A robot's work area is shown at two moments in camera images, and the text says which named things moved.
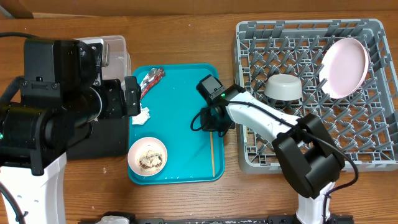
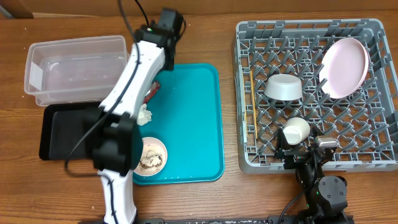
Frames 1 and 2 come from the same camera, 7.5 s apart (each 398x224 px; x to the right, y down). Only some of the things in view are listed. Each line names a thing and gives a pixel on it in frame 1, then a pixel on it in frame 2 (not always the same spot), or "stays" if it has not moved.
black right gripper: x=210 y=122 → x=295 y=155
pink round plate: x=343 y=68 stays
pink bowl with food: x=147 y=156 stays
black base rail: x=275 y=219 stays
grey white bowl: x=283 y=87 stays
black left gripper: x=116 y=107 → x=170 y=64
